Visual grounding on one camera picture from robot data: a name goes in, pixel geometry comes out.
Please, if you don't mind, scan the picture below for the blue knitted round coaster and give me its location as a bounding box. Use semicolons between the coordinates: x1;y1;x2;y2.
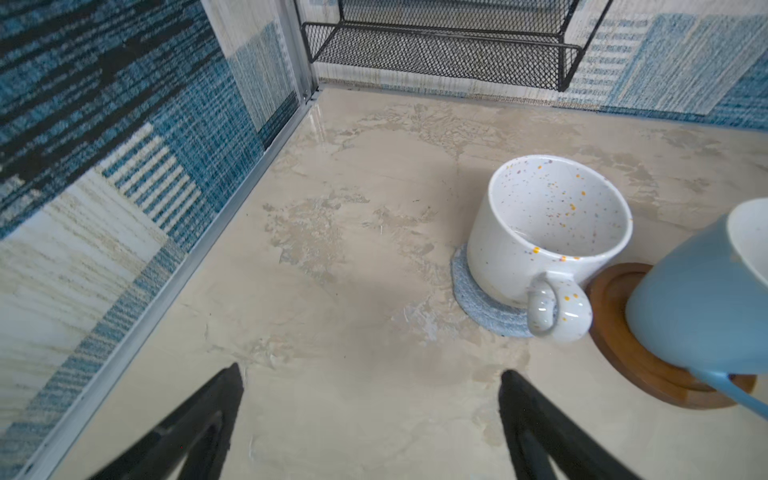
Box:
451;244;532;338

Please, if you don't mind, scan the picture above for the black wire shelf rack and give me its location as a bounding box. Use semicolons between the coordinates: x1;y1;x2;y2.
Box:
294;1;612;92

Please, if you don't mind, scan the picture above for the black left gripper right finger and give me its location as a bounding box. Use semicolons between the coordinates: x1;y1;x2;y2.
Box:
498;370;638;479

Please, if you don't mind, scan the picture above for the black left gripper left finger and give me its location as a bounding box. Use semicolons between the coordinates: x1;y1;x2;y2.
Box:
92;363;244;479

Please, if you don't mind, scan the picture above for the white mug blue handle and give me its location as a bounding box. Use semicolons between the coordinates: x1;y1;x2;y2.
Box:
626;198;767;417

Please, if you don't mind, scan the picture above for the brown wooden round coaster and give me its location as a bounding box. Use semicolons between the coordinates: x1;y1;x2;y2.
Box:
589;263;757;410

